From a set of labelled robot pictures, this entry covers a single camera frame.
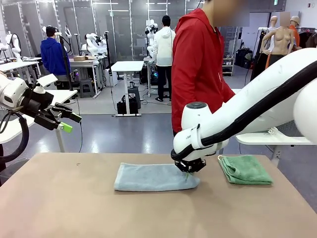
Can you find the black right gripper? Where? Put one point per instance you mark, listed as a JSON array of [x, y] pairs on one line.
[[190, 165]]

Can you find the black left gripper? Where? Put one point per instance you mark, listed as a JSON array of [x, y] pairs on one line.
[[42, 109]]

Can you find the light blue-grey towel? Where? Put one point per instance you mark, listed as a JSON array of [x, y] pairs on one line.
[[153, 177]]

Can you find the mint green towel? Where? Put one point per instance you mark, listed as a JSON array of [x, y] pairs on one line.
[[247, 171]]

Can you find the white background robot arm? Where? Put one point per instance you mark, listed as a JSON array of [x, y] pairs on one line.
[[150, 37], [68, 32], [15, 47], [92, 45]]

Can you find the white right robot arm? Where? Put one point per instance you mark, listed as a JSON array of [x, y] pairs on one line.
[[198, 119]]

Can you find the white table with round corner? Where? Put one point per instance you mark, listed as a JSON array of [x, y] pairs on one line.
[[62, 94]]

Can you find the grey plastic step stool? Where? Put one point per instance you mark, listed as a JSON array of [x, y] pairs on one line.
[[86, 88]]

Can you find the black bag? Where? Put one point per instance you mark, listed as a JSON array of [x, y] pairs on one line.
[[122, 106]]

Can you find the black tripod pole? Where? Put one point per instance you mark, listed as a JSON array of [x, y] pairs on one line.
[[65, 64]]

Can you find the white computer case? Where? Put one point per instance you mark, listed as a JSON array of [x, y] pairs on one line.
[[112, 78]]

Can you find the open cardboard box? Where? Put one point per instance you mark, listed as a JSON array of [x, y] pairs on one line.
[[83, 58]]

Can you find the person in blue hoodie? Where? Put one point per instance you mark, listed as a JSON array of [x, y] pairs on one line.
[[53, 57]]

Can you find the grey round seat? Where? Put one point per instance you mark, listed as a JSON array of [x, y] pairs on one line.
[[12, 171]]

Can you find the long white desk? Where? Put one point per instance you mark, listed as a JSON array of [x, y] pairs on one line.
[[17, 65]]

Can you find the small white standing table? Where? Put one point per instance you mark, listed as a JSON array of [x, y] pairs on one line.
[[127, 65]]

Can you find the large white table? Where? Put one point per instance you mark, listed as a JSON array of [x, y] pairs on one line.
[[272, 138]]

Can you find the computer tower with coloured lights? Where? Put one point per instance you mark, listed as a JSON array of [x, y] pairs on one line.
[[155, 75]]

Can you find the person in red jacket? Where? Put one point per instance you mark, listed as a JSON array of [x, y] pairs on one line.
[[195, 69]]

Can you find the wooden shoe shelf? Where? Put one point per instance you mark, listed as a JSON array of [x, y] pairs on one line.
[[229, 67]]

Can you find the person in white jacket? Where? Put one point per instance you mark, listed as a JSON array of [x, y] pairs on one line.
[[163, 44]]

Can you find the beige mannequin with black trousers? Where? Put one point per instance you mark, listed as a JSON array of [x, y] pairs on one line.
[[281, 39]]

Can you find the white mannequin with black trousers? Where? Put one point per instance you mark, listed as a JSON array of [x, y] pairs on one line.
[[273, 21]]

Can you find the rack of dark clothes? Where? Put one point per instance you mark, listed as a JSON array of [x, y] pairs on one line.
[[307, 39]]

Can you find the mannequin with orange clothes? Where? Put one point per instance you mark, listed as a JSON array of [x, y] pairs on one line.
[[294, 21]]

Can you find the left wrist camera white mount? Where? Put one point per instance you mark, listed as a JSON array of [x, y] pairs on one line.
[[45, 80]]

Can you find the grey frame workbench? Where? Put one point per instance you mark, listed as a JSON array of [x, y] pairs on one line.
[[84, 63]]

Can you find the black camera stand pole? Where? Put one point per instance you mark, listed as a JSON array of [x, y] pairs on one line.
[[107, 52]]

